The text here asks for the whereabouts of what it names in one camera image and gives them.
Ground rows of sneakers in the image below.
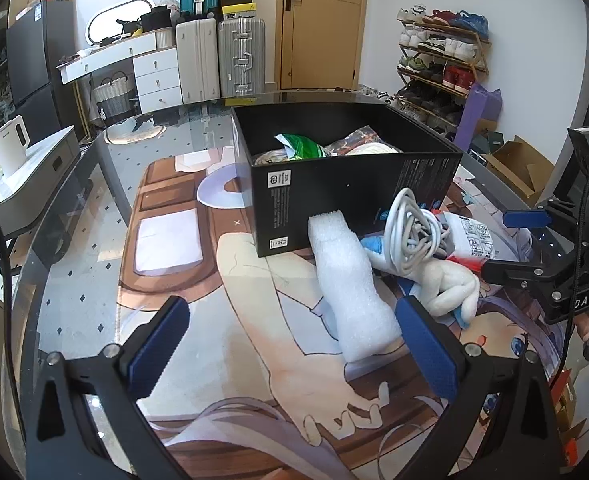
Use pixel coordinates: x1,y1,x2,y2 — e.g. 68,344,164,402
397,5,490,128

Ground black fridge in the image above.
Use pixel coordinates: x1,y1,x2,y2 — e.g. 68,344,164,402
5,0,82,131

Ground woven basket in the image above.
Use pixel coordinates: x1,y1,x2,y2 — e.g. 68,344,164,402
92,72,138,123

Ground zip bag with white strap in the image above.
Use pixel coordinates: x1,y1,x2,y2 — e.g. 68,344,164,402
324,130,405,157

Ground green and white packet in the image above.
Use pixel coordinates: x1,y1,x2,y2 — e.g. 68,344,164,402
273,132,327,162

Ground open cardboard box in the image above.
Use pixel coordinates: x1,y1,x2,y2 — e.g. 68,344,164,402
481,135,557,206

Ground silver suitcase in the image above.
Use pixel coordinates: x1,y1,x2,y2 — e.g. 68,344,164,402
217,16,266,97

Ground black bag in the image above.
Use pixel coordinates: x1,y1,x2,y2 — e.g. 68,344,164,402
139,6,175,31

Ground wooden shoe rack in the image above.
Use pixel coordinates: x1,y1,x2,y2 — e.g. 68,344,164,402
394,5,492,133

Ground red and white packet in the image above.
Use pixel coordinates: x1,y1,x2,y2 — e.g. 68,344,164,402
441,212,497,268

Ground white cable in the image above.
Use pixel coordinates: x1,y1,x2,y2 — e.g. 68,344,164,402
381,187,455,278

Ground purple yoga mat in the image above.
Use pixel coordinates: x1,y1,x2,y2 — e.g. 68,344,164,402
457,82,503,148

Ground printed cartoon table mat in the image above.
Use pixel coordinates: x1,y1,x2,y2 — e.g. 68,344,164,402
117,150,589,480

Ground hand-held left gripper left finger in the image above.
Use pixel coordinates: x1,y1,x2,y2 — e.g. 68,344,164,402
34,296,191,480

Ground black cardboard box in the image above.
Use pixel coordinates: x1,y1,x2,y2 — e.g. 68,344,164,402
230,104,464,258

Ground oval mirror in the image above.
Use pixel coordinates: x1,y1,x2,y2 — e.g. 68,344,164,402
85,0,154,46

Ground white suitcase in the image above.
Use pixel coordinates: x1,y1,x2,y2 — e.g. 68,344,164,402
175,15,221,103

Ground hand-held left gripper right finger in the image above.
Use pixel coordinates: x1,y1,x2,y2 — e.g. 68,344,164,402
394,296,560,480

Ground white vanity desk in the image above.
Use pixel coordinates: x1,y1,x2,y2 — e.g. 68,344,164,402
57,31,185,111

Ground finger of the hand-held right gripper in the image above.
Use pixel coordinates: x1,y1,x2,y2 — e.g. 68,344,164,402
503,205,555,231
479,257,555,291

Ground white foam sheet roll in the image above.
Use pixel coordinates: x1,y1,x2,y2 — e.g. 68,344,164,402
307,212,405,363

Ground white loose sneakers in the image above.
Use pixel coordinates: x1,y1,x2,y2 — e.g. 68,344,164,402
360,85,394,103

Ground wooden door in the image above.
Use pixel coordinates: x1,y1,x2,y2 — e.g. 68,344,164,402
277,0,370,92

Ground white electric kettle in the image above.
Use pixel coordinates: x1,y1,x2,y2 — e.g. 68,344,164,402
0,115,29,176

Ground white side table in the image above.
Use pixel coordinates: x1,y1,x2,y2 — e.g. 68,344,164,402
0,125,82,248

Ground white plush toy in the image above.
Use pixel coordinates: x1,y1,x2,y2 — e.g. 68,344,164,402
360,234,481,331

